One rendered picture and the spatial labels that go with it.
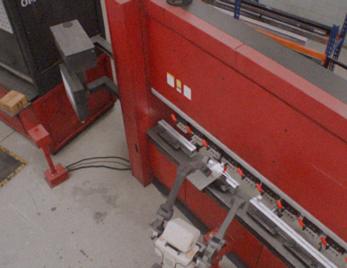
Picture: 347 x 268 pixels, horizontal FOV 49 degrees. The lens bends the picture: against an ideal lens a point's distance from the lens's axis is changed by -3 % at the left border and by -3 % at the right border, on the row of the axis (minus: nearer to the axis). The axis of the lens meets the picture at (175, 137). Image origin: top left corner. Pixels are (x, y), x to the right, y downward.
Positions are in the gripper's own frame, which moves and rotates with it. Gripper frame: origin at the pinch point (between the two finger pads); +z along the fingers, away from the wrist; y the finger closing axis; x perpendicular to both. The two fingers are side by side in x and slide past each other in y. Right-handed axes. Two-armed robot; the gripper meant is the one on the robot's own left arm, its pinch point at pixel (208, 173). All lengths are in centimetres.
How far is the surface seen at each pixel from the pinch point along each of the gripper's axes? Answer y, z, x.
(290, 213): -79, -16, -16
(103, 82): 142, -23, 1
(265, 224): -62, 13, 1
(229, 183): -17.5, 8.4, -5.8
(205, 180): -3.0, -1.5, 6.5
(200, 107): 20, -48, -33
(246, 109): -24, -74, -47
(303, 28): 50, 44, -186
